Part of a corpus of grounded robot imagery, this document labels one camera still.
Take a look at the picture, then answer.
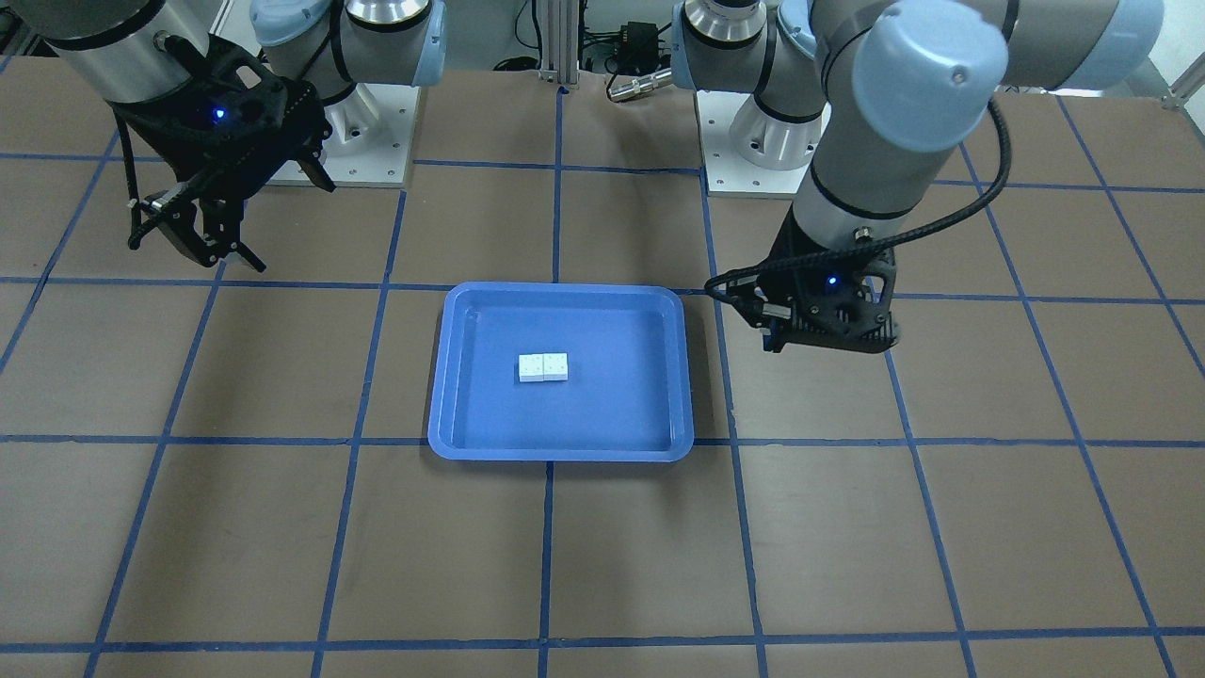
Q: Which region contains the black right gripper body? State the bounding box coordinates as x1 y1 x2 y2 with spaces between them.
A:
118 39 330 201

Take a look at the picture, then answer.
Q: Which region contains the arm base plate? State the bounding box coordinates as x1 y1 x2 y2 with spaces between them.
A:
319 83 425 189
695 89 975 201

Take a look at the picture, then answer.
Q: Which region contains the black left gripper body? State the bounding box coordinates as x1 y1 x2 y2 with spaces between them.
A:
757 250 900 353

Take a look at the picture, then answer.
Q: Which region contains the white block robot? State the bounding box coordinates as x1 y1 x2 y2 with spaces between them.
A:
517 353 545 383
541 352 570 381

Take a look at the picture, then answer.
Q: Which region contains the blue plastic tray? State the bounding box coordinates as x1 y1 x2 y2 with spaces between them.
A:
427 282 696 462

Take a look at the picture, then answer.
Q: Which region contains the aluminium frame post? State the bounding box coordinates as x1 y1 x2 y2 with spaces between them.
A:
531 1 584 92

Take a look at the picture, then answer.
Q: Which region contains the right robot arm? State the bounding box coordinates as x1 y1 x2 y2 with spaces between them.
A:
5 1 447 271

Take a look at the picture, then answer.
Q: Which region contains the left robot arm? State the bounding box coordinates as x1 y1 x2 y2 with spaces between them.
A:
671 1 1164 353

